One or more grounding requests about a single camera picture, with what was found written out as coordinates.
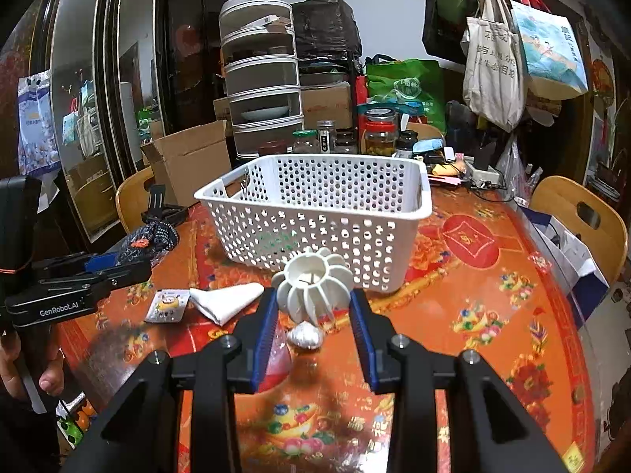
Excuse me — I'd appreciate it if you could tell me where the closed brown cardboard box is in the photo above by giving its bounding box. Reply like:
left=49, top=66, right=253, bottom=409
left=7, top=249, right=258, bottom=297
left=301, top=81, right=353, bottom=131

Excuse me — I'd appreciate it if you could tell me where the clear plastic bag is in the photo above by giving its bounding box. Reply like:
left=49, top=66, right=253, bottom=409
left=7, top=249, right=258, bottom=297
left=495, top=135, right=530, bottom=198

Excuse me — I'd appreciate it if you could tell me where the red printed tablecloth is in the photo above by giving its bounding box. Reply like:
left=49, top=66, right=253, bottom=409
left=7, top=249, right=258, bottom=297
left=64, top=177, right=599, bottom=473

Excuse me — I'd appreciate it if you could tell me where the white stacked storage tower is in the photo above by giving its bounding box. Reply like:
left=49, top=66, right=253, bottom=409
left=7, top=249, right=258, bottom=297
left=218, top=0, right=304, bottom=166

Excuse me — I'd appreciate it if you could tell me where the white power strip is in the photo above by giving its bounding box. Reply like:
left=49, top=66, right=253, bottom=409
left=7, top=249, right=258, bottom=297
left=466, top=162, right=501, bottom=183

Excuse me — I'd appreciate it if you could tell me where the green toy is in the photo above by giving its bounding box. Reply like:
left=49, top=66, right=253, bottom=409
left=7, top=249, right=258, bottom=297
left=56, top=397, right=94, bottom=449

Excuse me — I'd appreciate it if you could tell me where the folded white cloth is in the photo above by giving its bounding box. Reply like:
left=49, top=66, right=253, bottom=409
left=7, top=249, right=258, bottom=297
left=189, top=283, right=264, bottom=327

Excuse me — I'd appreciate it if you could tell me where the green shopping bag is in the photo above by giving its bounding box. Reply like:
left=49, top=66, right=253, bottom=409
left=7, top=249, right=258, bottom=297
left=366, top=55, right=447, bottom=131

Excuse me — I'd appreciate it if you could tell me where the glass jar with green lid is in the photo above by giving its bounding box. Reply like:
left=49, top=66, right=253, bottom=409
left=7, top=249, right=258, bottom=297
left=292, top=129, right=320, bottom=155

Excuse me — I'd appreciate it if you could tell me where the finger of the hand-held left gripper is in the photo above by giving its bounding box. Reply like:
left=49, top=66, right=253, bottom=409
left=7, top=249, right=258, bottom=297
left=30, top=251, right=120, bottom=281
left=37, top=260, right=153, bottom=301

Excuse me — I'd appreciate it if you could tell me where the open cardboard box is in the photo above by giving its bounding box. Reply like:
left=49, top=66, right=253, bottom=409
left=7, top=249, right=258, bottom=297
left=140, top=119, right=232, bottom=208

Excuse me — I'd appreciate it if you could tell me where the person's left hand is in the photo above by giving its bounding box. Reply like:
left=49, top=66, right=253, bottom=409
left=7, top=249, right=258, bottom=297
left=0, top=328, right=66, bottom=400

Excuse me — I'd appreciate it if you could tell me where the blue and white hanging packet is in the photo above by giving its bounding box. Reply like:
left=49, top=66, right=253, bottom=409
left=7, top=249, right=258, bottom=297
left=18, top=71, right=62, bottom=175

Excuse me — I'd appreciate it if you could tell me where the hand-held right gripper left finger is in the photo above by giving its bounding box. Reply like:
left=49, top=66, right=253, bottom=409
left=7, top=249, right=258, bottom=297
left=62, top=288, right=291, bottom=473

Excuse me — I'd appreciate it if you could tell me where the black wrapped bundle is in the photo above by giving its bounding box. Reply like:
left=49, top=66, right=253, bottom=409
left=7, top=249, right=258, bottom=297
left=291, top=0, right=363, bottom=60

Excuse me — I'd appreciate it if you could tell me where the red translucent plastic piece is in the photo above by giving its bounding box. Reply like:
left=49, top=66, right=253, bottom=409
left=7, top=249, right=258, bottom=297
left=266, top=325, right=293, bottom=391

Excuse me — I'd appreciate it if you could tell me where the white perforated plastic basket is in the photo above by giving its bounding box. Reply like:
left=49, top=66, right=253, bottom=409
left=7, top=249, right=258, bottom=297
left=194, top=154, right=433, bottom=294

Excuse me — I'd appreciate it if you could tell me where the blue and white paper bag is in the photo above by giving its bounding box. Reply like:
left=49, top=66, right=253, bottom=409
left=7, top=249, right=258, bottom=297
left=523, top=204, right=609, bottom=328

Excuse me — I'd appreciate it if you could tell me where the black clip stand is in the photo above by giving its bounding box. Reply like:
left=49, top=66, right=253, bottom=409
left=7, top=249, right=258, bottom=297
left=141, top=184, right=187, bottom=227

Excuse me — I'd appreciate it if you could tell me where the small packet with yellow cartoon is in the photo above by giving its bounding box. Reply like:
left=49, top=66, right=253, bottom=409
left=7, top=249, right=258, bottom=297
left=144, top=290, right=190, bottom=325

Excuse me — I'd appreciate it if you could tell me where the wooden chair with handle hole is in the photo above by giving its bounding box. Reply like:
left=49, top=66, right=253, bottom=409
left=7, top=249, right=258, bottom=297
left=530, top=176, right=629, bottom=284

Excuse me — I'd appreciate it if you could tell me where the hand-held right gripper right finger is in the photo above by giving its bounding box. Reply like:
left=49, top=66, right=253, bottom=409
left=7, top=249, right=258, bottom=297
left=348, top=288, right=568, bottom=473

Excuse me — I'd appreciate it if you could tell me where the white ribbed pumpkin-shaped toy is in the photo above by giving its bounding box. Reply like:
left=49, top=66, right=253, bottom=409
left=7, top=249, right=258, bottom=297
left=271, top=251, right=353, bottom=323

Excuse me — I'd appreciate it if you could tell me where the red-lidded jar of yellow pickles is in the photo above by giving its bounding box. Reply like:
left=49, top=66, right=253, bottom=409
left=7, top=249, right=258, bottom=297
left=364, top=107, right=398, bottom=156

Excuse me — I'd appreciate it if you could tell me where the black hanging bag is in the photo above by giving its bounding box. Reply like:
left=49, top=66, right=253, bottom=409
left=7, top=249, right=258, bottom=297
left=421, top=0, right=469, bottom=65

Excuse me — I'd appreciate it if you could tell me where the blue illustrated tote bag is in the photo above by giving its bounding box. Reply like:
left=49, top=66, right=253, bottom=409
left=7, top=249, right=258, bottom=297
left=510, top=0, right=590, bottom=101

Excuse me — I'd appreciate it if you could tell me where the white canvas tote bag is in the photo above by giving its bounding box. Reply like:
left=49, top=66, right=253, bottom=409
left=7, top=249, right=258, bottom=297
left=461, top=0, right=526, bottom=131

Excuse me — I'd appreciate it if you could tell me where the tall jar with dark label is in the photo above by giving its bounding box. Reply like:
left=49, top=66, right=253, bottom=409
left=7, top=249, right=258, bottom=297
left=316, top=120, right=337, bottom=155

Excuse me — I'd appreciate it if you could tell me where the dark wardrobe with mirror doors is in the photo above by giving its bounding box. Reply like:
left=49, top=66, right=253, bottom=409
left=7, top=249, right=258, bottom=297
left=30, top=0, right=232, bottom=242

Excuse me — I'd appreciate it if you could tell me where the dark glass jar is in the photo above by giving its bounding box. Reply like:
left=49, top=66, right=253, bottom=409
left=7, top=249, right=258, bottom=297
left=334, top=130, right=360, bottom=155

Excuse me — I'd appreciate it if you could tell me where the small dark jar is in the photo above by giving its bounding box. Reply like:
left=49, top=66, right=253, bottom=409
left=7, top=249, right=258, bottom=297
left=394, top=130, right=419, bottom=159

